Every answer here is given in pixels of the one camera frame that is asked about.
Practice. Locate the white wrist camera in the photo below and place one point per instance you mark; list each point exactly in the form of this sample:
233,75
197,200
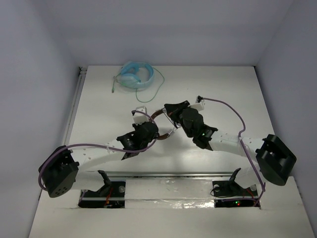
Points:
199,104
139,115

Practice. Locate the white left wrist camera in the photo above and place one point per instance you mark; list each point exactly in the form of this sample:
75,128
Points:
139,115

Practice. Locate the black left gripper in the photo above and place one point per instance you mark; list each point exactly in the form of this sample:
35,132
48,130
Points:
150,129

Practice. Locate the blue headphones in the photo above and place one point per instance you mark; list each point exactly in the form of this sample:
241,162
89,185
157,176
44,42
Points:
128,75

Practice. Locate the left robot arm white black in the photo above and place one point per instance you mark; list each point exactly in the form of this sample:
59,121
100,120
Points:
76,167

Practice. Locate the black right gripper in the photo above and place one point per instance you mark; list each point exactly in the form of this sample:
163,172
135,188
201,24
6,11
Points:
173,108

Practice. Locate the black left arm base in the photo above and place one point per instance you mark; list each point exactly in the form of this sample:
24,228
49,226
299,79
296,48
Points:
111,195

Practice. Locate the aluminium table frame rail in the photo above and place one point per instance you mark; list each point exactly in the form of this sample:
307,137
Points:
73,108

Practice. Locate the brown silver headphones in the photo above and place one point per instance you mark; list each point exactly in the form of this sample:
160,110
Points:
166,126

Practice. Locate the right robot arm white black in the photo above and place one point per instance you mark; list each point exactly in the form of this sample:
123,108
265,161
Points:
270,159

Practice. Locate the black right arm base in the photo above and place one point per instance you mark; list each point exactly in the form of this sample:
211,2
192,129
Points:
228,194

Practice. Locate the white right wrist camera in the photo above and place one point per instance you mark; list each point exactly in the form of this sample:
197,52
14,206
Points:
199,104

